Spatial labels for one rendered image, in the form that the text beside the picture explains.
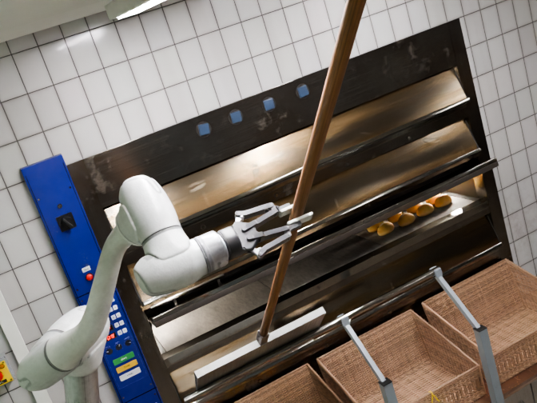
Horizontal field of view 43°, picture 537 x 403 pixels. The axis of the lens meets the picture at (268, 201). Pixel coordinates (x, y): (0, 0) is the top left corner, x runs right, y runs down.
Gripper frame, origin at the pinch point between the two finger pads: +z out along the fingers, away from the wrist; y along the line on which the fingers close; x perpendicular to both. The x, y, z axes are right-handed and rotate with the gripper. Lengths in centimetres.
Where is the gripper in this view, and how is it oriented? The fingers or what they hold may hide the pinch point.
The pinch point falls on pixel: (296, 214)
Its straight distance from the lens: 168.1
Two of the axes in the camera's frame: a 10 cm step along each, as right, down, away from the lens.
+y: 4.7, 7.9, -3.9
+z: 8.7, -3.7, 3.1
